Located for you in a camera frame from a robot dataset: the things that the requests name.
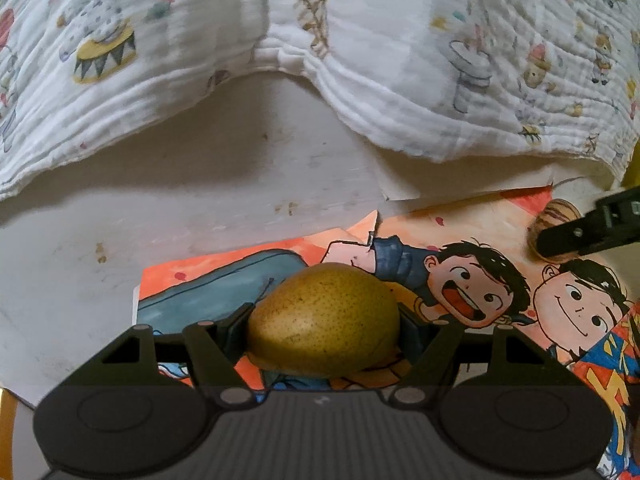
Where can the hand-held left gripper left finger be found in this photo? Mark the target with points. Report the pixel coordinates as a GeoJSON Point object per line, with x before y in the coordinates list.
{"type": "Point", "coordinates": [232, 335]}

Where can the striped brown round object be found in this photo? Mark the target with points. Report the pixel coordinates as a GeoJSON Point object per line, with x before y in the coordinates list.
{"type": "Point", "coordinates": [557, 215]}

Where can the colourful printed mat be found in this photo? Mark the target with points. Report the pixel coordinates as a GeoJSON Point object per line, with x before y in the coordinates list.
{"type": "Point", "coordinates": [612, 360]}

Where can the yellow plastic basin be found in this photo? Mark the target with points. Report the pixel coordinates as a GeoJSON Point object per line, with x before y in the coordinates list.
{"type": "Point", "coordinates": [632, 162]}

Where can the white cartoon printed blanket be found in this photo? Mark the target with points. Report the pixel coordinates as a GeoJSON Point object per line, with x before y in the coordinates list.
{"type": "Point", "coordinates": [125, 35]}
{"type": "Point", "coordinates": [450, 35]}

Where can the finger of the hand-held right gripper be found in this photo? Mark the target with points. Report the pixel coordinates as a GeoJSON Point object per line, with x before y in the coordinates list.
{"type": "Point", "coordinates": [590, 235]}

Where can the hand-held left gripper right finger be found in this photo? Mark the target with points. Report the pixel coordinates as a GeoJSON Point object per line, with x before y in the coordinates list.
{"type": "Point", "coordinates": [415, 332]}

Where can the yellow-brown pear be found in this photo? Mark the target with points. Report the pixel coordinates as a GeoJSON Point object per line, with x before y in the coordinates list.
{"type": "Point", "coordinates": [320, 320]}

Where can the cartoon children poster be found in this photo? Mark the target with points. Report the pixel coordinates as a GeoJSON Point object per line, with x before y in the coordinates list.
{"type": "Point", "coordinates": [200, 280]}

